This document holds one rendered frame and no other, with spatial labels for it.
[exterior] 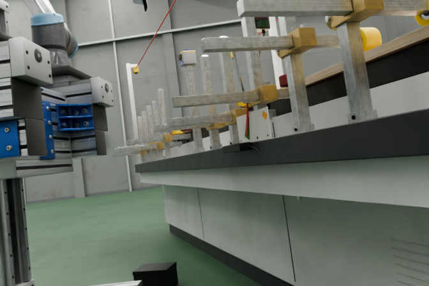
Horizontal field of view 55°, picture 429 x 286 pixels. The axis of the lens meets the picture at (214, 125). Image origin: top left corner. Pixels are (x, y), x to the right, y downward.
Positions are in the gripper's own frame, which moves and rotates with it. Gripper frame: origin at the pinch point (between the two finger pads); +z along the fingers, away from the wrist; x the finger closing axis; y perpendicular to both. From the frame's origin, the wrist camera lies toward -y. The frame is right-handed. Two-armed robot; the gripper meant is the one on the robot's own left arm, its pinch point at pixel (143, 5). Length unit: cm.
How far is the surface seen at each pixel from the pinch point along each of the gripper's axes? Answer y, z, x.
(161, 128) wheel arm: 0, 50, -8
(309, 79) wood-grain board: -58, 43, 20
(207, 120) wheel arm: -21, 51, 10
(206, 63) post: -21.2, 22.7, -20.9
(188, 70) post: -9.8, 19.5, -44.3
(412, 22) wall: -496, -212, -908
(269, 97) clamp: -43, 49, 32
